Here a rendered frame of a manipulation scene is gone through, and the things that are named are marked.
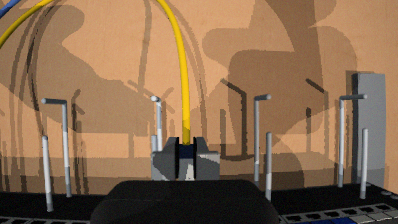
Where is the yellow cable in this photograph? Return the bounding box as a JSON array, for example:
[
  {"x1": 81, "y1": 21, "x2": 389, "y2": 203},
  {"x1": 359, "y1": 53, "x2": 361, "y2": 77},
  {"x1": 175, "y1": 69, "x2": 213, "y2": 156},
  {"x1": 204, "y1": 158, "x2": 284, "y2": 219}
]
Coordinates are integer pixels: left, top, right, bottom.
[{"x1": 0, "y1": 0, "x2": 190, "y2": 145}]

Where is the white and blue cable plug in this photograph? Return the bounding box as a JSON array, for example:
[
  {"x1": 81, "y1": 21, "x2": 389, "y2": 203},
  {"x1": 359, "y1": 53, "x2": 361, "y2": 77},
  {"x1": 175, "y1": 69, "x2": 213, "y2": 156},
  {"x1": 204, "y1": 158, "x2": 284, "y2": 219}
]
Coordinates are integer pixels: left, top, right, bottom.
[{"x1": 179, "y1": 144, "x2": 194, "y2": 181}]

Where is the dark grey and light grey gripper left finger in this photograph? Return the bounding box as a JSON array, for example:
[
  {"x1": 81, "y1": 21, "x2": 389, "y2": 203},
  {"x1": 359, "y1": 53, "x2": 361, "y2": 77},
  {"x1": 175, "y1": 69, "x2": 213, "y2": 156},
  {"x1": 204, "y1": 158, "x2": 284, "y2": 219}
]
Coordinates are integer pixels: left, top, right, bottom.
[{"x1": 151, "y1": 137, "x2": 180, "y2": 181}]

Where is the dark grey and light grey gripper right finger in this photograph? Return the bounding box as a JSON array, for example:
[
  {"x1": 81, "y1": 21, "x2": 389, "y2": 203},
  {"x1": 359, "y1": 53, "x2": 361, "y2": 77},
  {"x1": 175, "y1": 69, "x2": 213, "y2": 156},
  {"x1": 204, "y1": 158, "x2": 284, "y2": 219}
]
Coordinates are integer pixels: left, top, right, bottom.
[{"x1": 193, "y1": 137, "x2": 220, "y2": 180}]

